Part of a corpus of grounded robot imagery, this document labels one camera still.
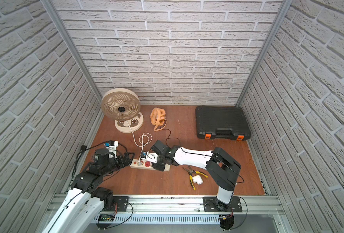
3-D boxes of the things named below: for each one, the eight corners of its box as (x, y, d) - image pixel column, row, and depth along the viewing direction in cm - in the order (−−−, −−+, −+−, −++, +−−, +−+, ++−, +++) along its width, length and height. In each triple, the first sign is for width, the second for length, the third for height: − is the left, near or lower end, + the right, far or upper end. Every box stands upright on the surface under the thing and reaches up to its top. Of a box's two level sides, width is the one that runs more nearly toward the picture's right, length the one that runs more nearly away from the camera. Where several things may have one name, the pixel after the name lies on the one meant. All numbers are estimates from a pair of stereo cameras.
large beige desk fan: (114, 132, 104) (95, 101, 79) (118, 120, 111) (102, 87, 86) (142, 132, 104) (132, 101, 79) (144, 120, 111) (136, 88, 87)
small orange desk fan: (151, 131, 104) (149, 120, 95) (153, 118, 112) (151, 107, 103) (166, 131, 104) (165, 121, 95) (167, 118, 112) (166, 107, 103)
